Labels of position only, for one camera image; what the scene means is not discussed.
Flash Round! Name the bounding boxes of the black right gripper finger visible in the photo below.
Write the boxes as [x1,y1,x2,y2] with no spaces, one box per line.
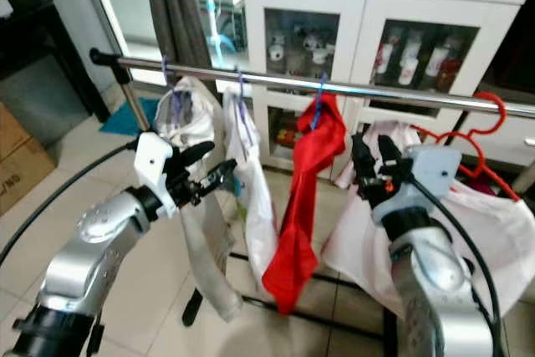
[378,134,407,182]
[351,133,379,199]

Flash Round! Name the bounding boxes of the purple plastic hanger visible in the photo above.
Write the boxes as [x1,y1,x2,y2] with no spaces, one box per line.
[234,69,256,140]
[160,56,185,115]

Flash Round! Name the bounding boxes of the blue plastic hanger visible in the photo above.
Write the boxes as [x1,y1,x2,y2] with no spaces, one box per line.
[309,73,332,130]

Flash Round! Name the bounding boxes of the red plastic hanger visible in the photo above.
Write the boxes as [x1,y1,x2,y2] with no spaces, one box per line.
[414,91,521,201]

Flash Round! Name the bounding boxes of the cream hanging garment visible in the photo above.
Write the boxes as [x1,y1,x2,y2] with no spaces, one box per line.
[157,77,243,323]

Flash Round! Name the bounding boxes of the white printed t-shirt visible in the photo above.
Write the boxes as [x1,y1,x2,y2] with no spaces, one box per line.
[222,88,278,298]

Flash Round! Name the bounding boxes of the red polo shirt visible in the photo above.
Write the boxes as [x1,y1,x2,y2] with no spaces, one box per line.
[261,94,348,316]

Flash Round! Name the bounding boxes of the large white shirt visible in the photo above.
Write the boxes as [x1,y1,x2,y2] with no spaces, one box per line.
[319,121,535,324]

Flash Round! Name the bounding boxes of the black and silver clothes rack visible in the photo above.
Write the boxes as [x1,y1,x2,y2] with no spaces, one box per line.
[89,48,535,357]

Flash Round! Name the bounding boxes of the teal floor mat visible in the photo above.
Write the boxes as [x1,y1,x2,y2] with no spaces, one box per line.
[98,99,160,136]

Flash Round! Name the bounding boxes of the printed brown cardboard box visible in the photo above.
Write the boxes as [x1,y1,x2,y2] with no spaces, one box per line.
[0,102,43,214]

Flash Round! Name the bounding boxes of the grey curtain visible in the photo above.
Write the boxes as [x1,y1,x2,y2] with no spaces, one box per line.
[144,0,206,90]

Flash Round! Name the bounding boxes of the grey storage box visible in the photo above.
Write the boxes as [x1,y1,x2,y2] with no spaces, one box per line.
[0,56,84,145]

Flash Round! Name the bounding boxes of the white glass-door cabinet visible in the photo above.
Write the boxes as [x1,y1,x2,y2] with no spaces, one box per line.
[242,0,535,182]

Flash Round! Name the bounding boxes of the black desk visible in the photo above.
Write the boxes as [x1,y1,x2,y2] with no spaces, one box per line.
[0,0,110,120]

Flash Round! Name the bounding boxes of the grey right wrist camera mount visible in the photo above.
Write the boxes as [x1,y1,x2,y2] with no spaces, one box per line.
[372,144,465,224]

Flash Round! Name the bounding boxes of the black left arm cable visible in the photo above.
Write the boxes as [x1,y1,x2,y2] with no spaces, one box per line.
[0,141,139,262]

